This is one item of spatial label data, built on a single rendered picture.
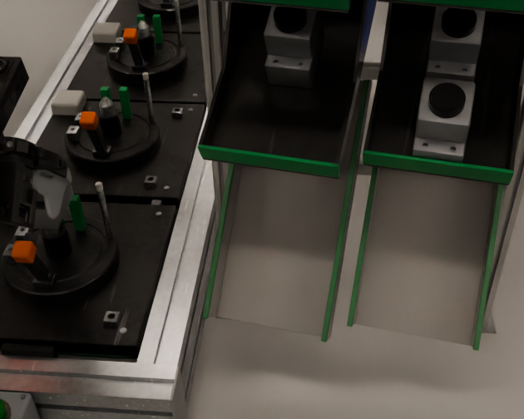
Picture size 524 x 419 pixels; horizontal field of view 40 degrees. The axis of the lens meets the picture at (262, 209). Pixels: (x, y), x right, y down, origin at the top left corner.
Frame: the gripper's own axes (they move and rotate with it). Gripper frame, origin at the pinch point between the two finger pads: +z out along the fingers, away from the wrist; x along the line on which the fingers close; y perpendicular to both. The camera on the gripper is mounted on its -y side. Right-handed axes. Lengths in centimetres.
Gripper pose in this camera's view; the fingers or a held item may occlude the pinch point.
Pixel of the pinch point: (40, 174)
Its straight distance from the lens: 84.4
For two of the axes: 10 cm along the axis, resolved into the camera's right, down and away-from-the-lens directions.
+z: 0.9, 1.7, 9.8
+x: 10.0, 0.3, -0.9
